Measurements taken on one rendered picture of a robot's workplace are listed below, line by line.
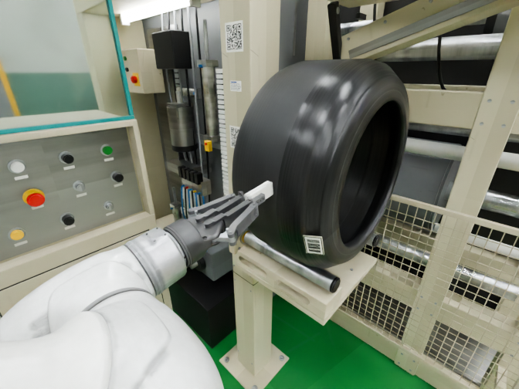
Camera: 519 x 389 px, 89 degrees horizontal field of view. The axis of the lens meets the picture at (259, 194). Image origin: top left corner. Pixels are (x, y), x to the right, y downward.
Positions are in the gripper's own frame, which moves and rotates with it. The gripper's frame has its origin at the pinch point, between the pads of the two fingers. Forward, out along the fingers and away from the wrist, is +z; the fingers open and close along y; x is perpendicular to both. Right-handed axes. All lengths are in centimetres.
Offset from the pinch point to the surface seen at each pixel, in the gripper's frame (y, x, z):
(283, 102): 3.3, -15.2, 13.4
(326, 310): -11.9, 36.4, 8.3
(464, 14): -16, -28, 67
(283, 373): 16, 123, 17
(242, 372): 31, 120, 4
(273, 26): 25, -30, 37
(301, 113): -2.4, -13.8, 11.7
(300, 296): -2.9, 38.5, 8.9
